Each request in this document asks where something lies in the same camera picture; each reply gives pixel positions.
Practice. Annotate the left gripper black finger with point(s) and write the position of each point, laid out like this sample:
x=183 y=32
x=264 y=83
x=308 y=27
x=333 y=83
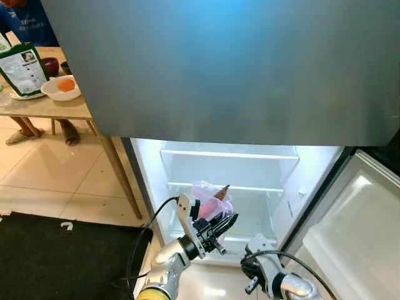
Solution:
x=223 y=232
x=228 y=220

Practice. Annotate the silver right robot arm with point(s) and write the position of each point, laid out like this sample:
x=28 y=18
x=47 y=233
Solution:
x=300 y=287

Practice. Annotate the glass fridge shelf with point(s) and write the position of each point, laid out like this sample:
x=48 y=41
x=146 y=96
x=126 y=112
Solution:
x=231 y=153
x=253 y=237
x=262 y=188

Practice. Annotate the fridge door with white bins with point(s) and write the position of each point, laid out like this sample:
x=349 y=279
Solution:
x=350 y=237

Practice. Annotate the grey steel fridge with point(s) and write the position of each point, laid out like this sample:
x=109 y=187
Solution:
x=219 y=62

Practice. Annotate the small white tape mark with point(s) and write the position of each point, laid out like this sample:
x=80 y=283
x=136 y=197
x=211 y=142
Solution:
x=66 y=225

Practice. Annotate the black floor mat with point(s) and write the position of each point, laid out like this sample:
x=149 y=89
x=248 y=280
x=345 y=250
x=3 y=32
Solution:
x=62 y=262

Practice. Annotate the orange fruit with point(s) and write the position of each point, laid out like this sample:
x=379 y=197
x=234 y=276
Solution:
x=65 y=84

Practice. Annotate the pale plate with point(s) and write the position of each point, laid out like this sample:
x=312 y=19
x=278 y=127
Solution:
x=28 y=95

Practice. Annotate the green black food bag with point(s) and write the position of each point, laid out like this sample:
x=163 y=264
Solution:
x=22 y=69

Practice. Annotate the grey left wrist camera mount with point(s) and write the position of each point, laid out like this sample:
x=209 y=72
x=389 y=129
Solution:
x=185 y=215

